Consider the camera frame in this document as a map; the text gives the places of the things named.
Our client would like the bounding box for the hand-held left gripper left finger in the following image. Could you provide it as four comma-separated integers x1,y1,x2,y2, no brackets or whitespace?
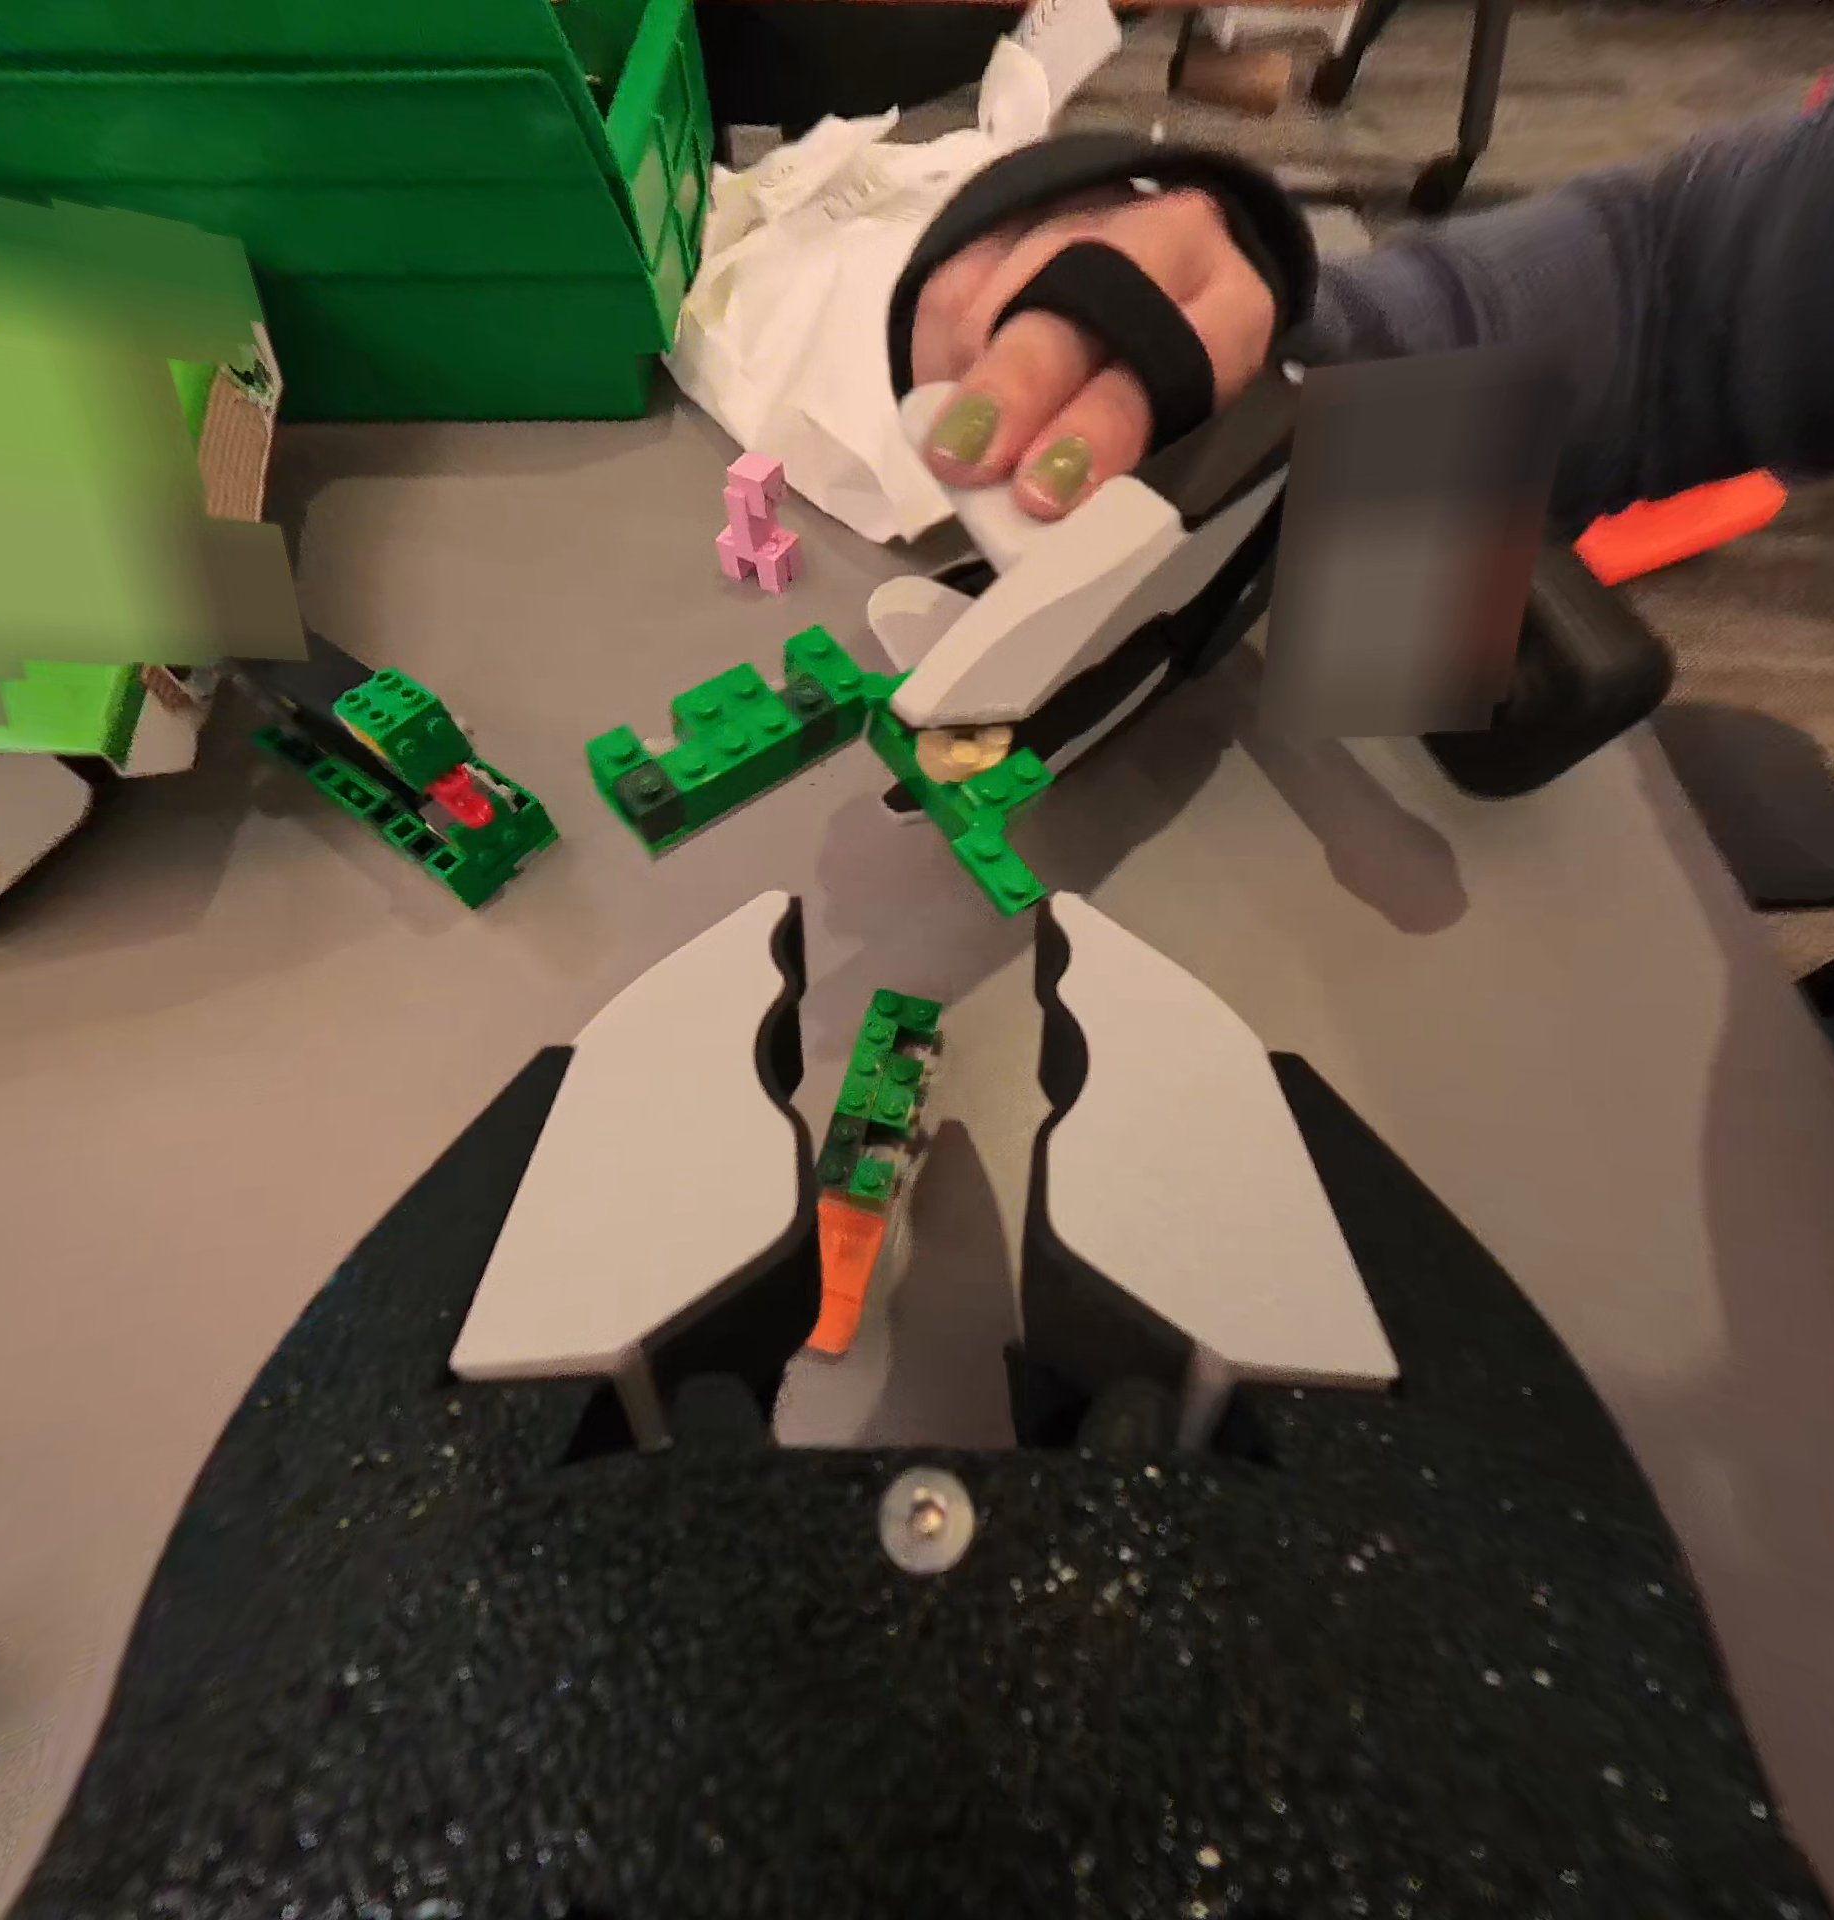
448,894,819,1453

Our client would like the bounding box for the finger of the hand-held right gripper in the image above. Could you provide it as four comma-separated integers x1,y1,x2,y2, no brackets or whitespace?
1010,460,1295,764
868,475,1187,726

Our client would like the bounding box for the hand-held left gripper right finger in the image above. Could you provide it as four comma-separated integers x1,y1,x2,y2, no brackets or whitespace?
1015,894,1399,1453

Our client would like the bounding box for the angled green brick plate assembly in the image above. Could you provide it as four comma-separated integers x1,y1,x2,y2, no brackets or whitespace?
858,689,1062,923

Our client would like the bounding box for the small green brick assembly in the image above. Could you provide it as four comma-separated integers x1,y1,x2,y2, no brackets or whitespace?
810,989,946,1207

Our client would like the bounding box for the person's right forearm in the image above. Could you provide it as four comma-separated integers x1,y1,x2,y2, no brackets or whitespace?
1281,42,1834,499

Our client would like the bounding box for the grey desk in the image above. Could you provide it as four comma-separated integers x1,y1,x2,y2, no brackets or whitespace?
0,396,1834,1920

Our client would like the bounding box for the person's right hand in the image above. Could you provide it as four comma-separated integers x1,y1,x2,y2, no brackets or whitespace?
911,190,1281,518

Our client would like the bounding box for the orange plastic piece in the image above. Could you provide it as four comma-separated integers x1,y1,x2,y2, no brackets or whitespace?
1574,467,1786,585

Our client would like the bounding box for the pink brick pig figure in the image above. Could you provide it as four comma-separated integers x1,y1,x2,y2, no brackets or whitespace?
715,451,802,592

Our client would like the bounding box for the stepped green brick assembly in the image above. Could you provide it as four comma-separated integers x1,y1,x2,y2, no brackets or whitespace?
580,627,911,864

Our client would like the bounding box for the crumpled white paper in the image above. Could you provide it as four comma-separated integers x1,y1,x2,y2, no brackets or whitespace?
661,0,1134,544

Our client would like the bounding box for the green black red brick model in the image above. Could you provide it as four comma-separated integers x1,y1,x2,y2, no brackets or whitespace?
249,660,561,915

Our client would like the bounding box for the black chair base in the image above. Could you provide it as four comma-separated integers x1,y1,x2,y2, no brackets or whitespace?
1160,0,1522,217

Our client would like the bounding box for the green cardboard box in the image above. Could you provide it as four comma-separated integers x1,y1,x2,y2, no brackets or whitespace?
0,190,314,948

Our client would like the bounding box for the green plastic bin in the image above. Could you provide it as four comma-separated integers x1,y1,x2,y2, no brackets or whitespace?
0,0,715,424

